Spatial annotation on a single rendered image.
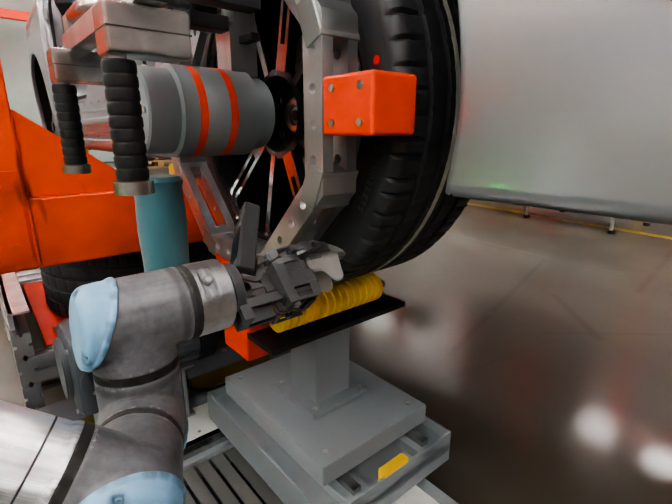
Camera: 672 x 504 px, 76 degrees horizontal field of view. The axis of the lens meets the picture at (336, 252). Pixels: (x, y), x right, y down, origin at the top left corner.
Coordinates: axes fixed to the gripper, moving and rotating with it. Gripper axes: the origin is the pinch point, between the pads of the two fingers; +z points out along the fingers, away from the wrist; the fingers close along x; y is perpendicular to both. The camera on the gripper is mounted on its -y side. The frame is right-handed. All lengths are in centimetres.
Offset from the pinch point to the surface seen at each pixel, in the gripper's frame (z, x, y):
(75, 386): -33, -55, -8
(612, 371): 120, -38, 52
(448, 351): 88, -71, 19
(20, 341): -40, -75, -30
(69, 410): -33, -83, -11
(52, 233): -30, -48, -43
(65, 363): -34, -53, -13
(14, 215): -37, -44, -46
